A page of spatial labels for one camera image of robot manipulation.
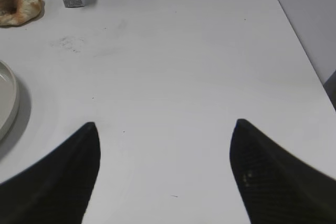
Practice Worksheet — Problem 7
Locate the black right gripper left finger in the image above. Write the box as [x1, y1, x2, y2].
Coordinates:
[1, 122, 101, 223]

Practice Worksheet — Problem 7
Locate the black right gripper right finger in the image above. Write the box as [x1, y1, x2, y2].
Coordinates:
[229, 119, 335, 223]

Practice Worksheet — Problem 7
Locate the beige round plate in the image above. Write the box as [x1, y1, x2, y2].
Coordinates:
[0, 61, 20, 140]

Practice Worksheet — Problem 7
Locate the round braided bread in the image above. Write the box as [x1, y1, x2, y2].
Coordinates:
[1, 0, 43, 26]

